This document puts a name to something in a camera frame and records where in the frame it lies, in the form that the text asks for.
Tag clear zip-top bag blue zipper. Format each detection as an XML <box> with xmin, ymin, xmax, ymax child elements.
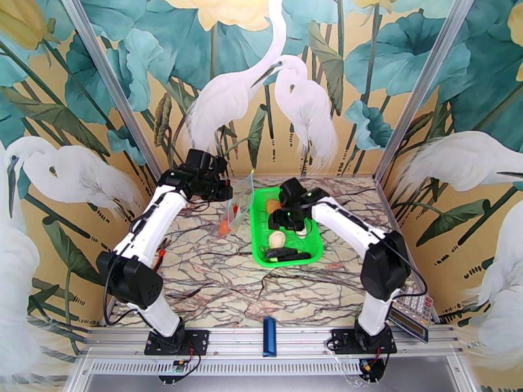
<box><xmin>217</xmin><ymin>169</ymin><xmax>257</xmax><ymax>239</ymax></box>

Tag green vegetable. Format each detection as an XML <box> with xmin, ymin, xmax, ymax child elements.
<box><xmin>264</xmin><ymin>247</ymin><xmax>299</xmax><ymax>260</ymax></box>

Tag green plastic basket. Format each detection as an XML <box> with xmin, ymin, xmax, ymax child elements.
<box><xmin>250</xmin><ymin>187</ymin><xmax>325</xmax><ymax>269</ymax></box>

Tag blue metal block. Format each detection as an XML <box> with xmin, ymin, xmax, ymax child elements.
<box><xmin>262</xmin><ymin>316</ymin><xmax>278</xmax><ymax>358</ymax></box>

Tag grey desk calculator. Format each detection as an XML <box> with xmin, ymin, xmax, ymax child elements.
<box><xmin>388</xmin><ymin>282</ymin><xmax>435</xmax><ymax>344</ymax></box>

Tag black power connector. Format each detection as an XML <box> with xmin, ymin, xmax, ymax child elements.
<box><xmin>358</xmin><ymin>348</ymin><xmax>388</xmax><ymax>382</ymax></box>

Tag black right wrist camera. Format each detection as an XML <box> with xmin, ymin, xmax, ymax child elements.
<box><xmin>267</xmin><ymin>210</ymin><xmax>287</xmax><ymax>231</ymax></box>

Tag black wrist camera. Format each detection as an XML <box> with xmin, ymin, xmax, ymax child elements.
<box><xmin>267</xmin><ymin>210</ymin><xmax>287</xmax><ymax>231</ymax></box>
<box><xmin>212</xmin><ymin>155</ymin><xmax>229</xmax><ymax>180</ymax></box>

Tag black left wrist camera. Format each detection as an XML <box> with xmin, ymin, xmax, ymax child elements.
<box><xmin>212</xmin><ymin>155</ymin><xmax>229</xmax><ymax>180</ymax></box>

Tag red handled pliers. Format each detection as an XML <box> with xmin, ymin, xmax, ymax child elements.
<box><xmin>152</xmin><ymin>237</ymin><xmax>171</xmax><ymax>270</ymax></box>

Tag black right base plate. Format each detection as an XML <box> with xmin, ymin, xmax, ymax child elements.
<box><xmin>329</xmin><ymin>327</ymin><xmax>397</xmax><ymax>356</ymax></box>

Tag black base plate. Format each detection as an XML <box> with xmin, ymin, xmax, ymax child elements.
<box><xmin>329</xmin><ymin>327</ymin><xmax>397</xmax><ymax>356</ymax></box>
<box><xmin>144</xmin><ymin>329</ymin><xmax>210</xmax><ymax>356</ymax></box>

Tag aluminium frame rail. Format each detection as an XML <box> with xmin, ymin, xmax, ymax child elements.
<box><xmin>77</xmin><ymin>324</ymin><xmax>467</xmax><ymax>360</ymax></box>

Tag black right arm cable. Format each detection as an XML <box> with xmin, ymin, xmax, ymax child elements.
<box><xmin>388</xmin><ymin>239</ymin><xmax>429</xmax><ymax>301</ymax></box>

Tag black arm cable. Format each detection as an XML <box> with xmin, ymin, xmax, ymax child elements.
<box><xmin>103</xmin><ymin>251</ymin><xmax>143</xmax><ymax>327</ymax></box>
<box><xmin>388</xmin><ymin>239</ymin><xmax>429</xmax><ymax>301</ymax></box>

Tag aluminium frame post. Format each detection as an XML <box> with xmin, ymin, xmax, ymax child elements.
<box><xmin>373</xmin><ymin>0</ymin><xmax>477</xmax><ymax>184</ymax></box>
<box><xmin>59</xmin><ymin>0</ymin><xmax>165</xmax><ymax>184</ymax></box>

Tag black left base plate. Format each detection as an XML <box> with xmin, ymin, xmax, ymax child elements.
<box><xmin>144</xmin><ymin>329</ymin><xmax>210</xmax><ymax>356</ymax></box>

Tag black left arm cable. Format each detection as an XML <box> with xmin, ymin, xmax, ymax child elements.
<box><xmin>103</xmin><ymin>251</ymin><xmax>143</xmax><ymax>327</ymax></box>

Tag red black power cable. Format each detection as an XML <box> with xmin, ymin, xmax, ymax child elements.
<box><xmin>159</xmin><ymin>348</ymin><xmax>203</xmax><ymax>382</ymax></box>

